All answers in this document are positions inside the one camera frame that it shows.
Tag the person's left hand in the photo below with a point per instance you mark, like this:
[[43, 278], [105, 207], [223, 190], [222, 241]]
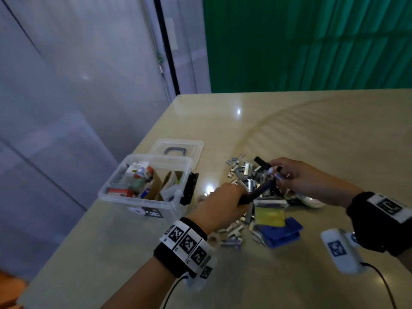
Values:
[[219, 209]]

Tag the person's right hand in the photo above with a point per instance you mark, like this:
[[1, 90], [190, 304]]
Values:
[[312, 183]]

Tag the pile of metal staple strips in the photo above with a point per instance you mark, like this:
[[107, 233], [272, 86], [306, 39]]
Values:
[[235, 170]]

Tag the yellow sticky notepad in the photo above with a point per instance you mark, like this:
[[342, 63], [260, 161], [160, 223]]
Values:
[[270, 217]]

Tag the small white staple box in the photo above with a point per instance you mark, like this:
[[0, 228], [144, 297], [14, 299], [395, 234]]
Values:
[[138, 170]]

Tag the red stapler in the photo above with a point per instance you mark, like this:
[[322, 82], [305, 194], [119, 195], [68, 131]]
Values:
[[119, 190]]

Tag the transparent storage box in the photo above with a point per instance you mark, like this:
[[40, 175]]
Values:
[[116, 196]]

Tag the person's left forearm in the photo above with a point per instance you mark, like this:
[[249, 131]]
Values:
[[138, 286]]

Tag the person's right forearm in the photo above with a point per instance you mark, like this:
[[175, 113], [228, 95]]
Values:
[[407, 260]]

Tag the black marker wristband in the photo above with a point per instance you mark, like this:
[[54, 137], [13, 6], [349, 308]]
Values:
[[383, 222], [183, 247]]

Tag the brown cardboard box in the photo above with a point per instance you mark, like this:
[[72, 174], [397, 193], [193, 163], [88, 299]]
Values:
[[168, 184]]

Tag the transparent box lid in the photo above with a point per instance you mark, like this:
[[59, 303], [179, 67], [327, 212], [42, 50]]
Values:
[[186, 146]]

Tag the green curtain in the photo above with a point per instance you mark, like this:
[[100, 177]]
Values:
[[309, 41]]

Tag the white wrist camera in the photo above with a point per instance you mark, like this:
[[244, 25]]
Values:
[[340, 249], [203, 273]]

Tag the black window post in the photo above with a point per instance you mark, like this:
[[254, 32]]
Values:
[[167, 45]]

